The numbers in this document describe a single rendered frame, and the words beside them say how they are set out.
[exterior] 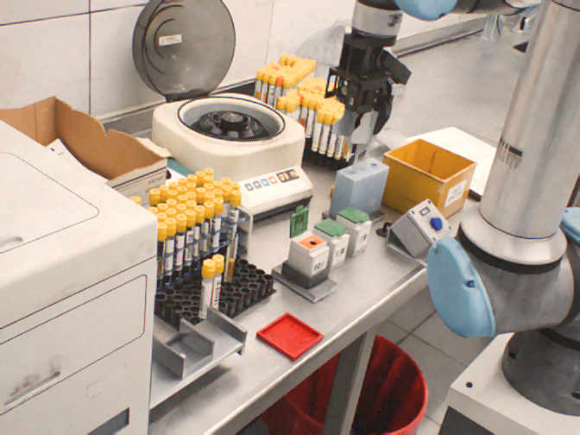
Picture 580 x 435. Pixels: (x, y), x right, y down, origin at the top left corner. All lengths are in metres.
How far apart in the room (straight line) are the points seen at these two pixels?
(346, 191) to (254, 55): 0.60
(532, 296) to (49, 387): 0.50
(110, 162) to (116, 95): 0.29
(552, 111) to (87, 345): 0.48
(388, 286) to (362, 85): 0.32
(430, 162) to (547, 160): 0.73
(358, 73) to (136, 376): 0.59
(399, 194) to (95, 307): 0.80
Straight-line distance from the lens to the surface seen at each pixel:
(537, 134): 0.72
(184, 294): 1.03
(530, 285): 0.80
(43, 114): 1.29
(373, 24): 1.10
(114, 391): 0.75
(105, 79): 1.44
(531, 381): 0.96
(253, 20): 1.70
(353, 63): 1.12
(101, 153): 1.22
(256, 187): 1.25
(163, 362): 0.88
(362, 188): 1.25
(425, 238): 1.20
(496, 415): 0.95
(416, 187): 1.32
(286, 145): 1.28
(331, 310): 1.07
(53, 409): 0.71
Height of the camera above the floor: 1.52
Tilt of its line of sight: 30 degrees down
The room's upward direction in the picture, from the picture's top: 10 degrees clockwise
